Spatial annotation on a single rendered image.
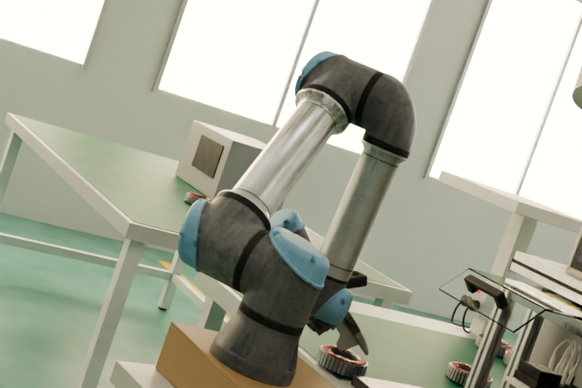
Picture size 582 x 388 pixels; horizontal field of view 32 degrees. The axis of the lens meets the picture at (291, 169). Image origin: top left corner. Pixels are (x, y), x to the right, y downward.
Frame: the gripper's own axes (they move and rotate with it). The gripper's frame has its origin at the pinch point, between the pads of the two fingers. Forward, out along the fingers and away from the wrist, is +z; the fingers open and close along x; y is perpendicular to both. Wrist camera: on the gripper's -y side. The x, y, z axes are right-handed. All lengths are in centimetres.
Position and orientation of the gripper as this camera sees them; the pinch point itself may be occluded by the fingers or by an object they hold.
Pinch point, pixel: (352, 340)
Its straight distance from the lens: 223.6
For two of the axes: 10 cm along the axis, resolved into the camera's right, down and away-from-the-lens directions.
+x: 4.5, 2.3, -8.7
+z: 4.0, 8.2, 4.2
